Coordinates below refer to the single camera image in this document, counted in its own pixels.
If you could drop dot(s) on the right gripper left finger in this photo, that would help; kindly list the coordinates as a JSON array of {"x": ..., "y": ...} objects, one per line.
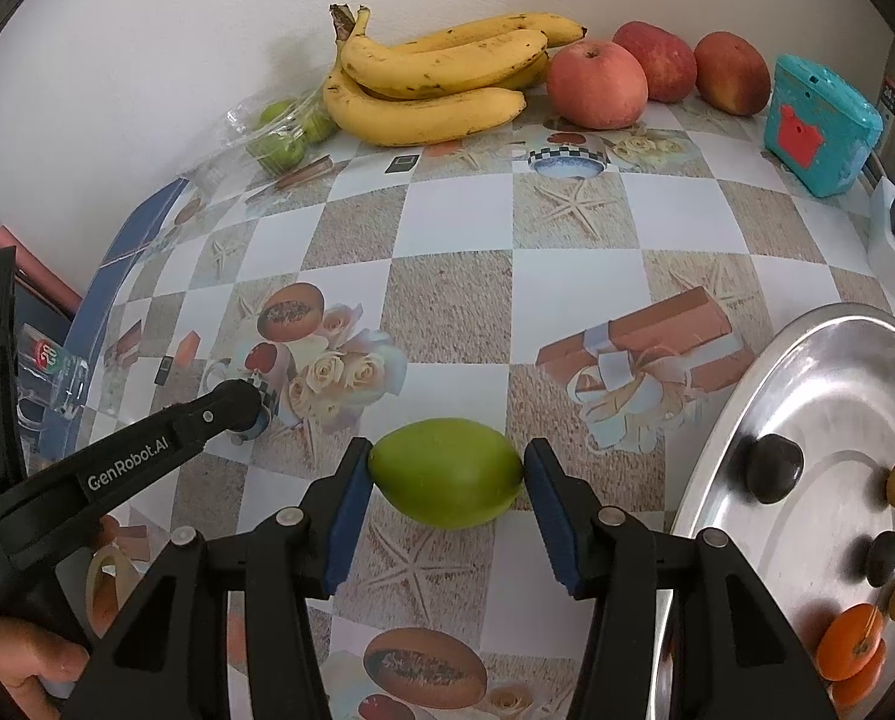
[{"x": 166, "y": 653}]

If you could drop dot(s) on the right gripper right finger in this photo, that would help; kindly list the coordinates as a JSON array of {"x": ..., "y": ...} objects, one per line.
[{"x": 735, "y": 653}]

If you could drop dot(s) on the large orange tangerine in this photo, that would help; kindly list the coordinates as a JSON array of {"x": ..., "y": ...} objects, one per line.
[{"x": 850, "y": 642}]

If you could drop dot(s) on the small orange tangerine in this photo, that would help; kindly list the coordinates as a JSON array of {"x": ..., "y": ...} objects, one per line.
[{"x": 847, "y": 694}]

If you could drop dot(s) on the dark plum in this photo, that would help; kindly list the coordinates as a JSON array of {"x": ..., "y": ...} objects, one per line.
[
  {"x": 774, "y": 466},
  {"x": 254, "y": 403},
  {"x": 880, "y": 560}
]

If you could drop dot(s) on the green mango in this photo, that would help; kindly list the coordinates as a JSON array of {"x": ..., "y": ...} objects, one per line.
[{"x": 449, "y": 473}]

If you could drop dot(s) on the bag of green fruits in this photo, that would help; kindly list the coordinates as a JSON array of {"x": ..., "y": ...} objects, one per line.
[{"x": 280, "y": 131}]

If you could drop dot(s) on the person's left hand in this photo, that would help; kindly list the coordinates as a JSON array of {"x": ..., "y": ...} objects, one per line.
[{"x": 29, "y": 654}]

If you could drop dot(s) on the stainless steel bowl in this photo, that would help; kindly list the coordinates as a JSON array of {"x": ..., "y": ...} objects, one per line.
[{"x": 826, "y": 382}]

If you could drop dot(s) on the pink red box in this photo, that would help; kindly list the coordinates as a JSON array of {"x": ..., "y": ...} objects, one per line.
[{"x": 40, "y": 275}]

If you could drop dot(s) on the printed checkered tablecloth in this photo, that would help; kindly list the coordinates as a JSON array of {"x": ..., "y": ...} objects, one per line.
[{"x": 604, "y": 291}]

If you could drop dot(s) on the white power strip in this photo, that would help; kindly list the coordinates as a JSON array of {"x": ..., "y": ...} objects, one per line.
[{"x": 881, "y": 245}]

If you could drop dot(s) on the teal toy box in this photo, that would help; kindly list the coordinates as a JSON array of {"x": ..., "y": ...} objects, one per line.
[{"x": 820, "y": 126}]

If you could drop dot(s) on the red apple right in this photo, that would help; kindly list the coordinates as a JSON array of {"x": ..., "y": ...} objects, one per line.
[{"x": 731, "y": 75}]

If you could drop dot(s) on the pink red apple front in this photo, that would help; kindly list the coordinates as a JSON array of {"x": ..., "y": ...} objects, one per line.
[{"x": 597, "y": 85}]

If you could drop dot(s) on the dark red apple middle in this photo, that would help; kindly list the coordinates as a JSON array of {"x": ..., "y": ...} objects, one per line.
[{"x": 667, "y": 61}]

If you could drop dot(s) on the bunch of yellow bananas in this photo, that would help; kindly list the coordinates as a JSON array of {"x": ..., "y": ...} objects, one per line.
[{"x": 446, "y": 86}]

